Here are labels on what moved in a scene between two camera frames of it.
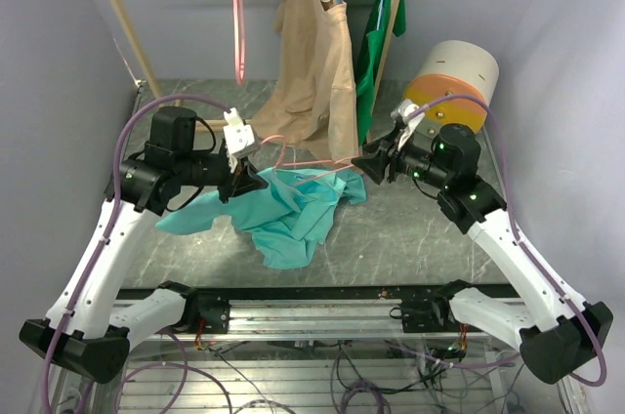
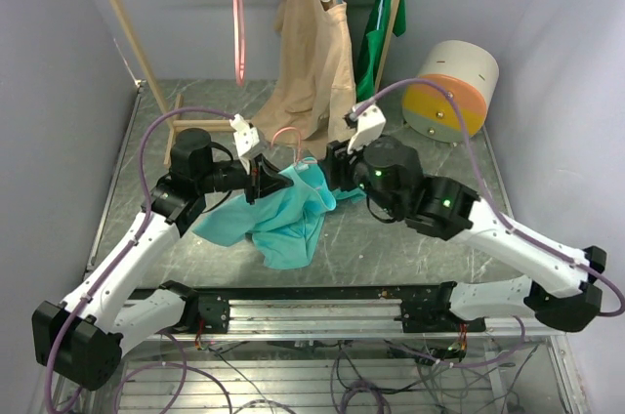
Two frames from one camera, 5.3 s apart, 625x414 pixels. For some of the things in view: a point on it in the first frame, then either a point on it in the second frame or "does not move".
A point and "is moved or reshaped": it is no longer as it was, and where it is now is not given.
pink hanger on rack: (238, 20) does not move
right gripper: (377, 157) to (337, 164)
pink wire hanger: (279, 162) to (305, 161)
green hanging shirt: (376, 40) does not move
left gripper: (243, 179) to (265, 179)
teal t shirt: (286, 214) is moved or reshaped
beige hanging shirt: (312, 99) does not move
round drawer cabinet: (457, 83) does not move
